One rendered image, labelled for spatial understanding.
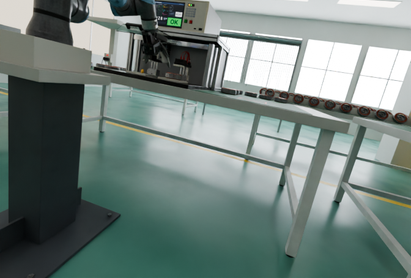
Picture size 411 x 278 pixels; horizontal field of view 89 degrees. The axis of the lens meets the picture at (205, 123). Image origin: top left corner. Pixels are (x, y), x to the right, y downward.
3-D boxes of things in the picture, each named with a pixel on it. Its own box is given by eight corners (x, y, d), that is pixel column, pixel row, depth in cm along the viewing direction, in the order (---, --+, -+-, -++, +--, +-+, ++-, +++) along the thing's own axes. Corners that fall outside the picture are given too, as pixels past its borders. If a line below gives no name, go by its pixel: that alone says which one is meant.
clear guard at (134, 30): (149, 35, 123) (150, 24, 122) (115, 30, 129) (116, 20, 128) (174, 47, 154) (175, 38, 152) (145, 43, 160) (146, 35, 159)
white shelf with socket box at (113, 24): (112, 70, 200) (117, 19, 191) (82, 63, 209) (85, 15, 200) (134, 73, 233) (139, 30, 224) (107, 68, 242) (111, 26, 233)
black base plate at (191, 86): (187, 89, 113) (188, 84, 113) (93, 70, 130) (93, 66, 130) (211, 90, 158) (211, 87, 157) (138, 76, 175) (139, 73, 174)
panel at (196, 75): (212, 87, 157) (220, 46, 151) (137, 73, 174) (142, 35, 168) (213, 87, 158) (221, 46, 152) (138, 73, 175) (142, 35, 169)
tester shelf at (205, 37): (216, 41, 137) (218, 34, 136) (129, 30, 155) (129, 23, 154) (229, 54, 179) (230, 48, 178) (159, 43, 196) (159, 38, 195)
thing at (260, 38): (279, 134, 445) (304, 40, 407) (199, 115, 493) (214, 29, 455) (278, 130, 492) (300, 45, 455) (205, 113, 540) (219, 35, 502)
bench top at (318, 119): (347, 134, 90) (350, 122, 89) (0, 58, 148) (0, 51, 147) (307, 113, 186) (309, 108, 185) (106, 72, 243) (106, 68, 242)
